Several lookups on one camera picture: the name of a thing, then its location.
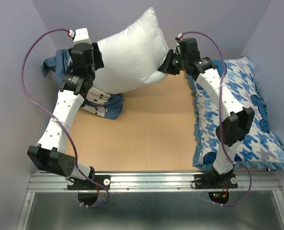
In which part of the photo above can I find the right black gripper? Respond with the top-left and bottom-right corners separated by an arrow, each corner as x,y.
157,49 -> 188,75

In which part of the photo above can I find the white pillow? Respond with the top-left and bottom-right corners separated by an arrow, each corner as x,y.
93,7 -> 168,94

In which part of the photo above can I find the dark blue lettered pillowcase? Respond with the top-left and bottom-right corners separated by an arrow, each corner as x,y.
43,49 -> 124,119

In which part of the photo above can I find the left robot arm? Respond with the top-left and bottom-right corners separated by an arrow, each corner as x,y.
27,42 -> 104,189

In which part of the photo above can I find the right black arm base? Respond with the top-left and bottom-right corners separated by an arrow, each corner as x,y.
190,172 -> 238,206

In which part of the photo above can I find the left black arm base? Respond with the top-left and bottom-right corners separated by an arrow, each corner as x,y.
66,174 -> 111,207

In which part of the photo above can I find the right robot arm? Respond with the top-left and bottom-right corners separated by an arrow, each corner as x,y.
158,35 -> 255,189

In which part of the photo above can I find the blue houndstooth bear pillow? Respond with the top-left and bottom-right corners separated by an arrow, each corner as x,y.
184,56 -> 284,172

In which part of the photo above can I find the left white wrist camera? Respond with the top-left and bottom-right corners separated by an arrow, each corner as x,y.
68,28 -> 91,45

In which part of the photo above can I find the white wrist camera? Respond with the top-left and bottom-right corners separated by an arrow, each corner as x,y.
175,33 -> 183,42
68,28 -> 91,45

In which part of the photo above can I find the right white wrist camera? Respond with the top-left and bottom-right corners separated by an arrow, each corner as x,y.
175,33 -> 183,42

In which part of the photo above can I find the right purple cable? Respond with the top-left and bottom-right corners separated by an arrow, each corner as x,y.
177,31 -> 253,207

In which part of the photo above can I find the purple cable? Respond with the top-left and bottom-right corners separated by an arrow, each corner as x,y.
21,29 -> 110,208
177,31 -> 253,207

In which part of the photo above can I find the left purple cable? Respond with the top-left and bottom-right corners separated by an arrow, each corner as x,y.
21,29 -> 110,208

